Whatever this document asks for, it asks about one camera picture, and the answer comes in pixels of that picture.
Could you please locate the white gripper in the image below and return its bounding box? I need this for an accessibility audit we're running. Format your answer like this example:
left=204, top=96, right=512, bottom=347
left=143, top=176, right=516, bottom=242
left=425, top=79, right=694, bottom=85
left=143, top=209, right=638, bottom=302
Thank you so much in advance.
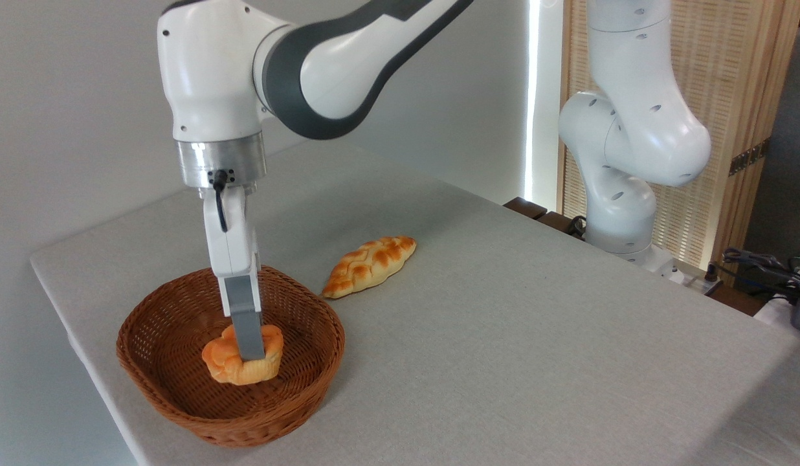
left=203, top=183, right=267, bottom=362

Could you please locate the round orange bread bun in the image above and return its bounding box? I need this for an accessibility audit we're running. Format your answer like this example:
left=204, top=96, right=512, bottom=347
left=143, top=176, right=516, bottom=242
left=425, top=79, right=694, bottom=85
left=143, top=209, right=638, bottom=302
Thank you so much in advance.
left=201, top=324, right=285, bottom=387

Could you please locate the brown wicker basket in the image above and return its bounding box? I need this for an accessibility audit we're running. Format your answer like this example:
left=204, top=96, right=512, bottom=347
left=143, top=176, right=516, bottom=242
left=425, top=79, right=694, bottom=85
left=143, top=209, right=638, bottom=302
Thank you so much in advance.
left=117, top=263, right=346, bottom=449

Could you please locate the braided bread loaf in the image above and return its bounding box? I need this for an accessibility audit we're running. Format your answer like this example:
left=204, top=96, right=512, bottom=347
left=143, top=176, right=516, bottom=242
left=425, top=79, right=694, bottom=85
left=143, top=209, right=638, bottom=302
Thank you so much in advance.
left=320, top=236, right=417, bottom=300

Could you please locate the grey tablecloth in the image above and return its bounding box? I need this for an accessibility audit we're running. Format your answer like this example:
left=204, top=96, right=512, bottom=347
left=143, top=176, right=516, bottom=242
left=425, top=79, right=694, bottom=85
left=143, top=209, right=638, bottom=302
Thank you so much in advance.
left=30, top=139, right=800, bottom=466

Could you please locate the dark wooden block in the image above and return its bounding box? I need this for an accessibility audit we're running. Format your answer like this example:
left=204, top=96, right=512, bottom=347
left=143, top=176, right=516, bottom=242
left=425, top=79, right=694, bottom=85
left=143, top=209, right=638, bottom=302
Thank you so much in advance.
left=504, top=197, right=548, bottom=221

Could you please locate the black metal screen hinge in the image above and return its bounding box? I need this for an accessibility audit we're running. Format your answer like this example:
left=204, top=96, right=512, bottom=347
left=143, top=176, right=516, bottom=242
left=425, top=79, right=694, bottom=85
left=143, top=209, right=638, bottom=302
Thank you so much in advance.
left=729, top=139, right=772, bottom=177

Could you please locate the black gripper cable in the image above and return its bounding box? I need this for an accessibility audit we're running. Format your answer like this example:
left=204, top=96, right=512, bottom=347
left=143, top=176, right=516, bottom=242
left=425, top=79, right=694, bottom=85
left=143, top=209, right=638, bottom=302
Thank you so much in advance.
left=208, top=170, right=230, bottom=234

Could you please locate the black cable bundle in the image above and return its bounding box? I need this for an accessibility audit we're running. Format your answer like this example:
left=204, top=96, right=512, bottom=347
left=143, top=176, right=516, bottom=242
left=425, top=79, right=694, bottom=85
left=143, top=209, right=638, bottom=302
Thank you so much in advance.
left=722, top=248, right=800, bottom=305

